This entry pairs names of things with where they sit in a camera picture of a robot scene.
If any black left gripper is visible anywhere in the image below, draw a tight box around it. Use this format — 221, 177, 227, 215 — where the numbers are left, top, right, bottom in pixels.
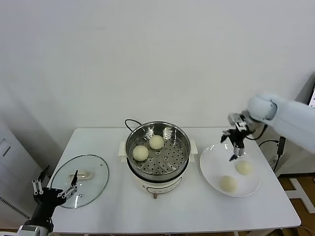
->
31, 165, 79, 220

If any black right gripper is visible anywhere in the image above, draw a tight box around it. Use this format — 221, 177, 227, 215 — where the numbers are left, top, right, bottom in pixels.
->
220, 128, 250, 162

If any white steamed baozi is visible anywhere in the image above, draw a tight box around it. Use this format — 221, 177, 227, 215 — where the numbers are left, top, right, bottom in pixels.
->
149, 135, 164, 150
235, 160, 253, 176
219, 175, 238, 192
132, 145, 150, 162

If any round glass pot lid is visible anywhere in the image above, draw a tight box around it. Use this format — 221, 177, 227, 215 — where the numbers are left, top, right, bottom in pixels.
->
50, 154, 110, 209

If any steel perforated steamer basket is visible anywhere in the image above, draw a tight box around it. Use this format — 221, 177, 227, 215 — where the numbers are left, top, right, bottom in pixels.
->
125, 121, 191, 181

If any white round plate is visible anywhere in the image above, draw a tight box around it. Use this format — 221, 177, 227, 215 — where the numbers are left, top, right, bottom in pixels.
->
199, 144, 261, 197

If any white side desk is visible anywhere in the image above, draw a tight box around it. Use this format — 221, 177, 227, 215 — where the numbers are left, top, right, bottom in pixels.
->
252, 127, 315, 214

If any white electric cooking pot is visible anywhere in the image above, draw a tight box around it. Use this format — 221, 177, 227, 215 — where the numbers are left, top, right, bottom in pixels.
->
119, 140, 198, 200

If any black laptop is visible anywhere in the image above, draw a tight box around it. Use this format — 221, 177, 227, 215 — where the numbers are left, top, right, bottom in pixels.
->
307, 85, 315, 108

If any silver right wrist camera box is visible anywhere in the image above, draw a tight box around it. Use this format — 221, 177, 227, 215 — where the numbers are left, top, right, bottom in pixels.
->
227, 112, 247, 131

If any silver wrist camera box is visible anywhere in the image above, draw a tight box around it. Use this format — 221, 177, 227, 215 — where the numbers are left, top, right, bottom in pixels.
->
17, 225, 41, 236
227, 112, 247, 131

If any black laptop charger cable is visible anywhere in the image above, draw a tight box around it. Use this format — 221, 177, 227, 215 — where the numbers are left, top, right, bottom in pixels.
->
258, 136, 287, 174

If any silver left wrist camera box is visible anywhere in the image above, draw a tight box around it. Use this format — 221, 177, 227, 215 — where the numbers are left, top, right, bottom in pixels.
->
17, 225, 41, 236

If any black pot power cable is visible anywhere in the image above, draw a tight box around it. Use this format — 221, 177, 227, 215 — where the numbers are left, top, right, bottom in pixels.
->
125, 119, 143, 131

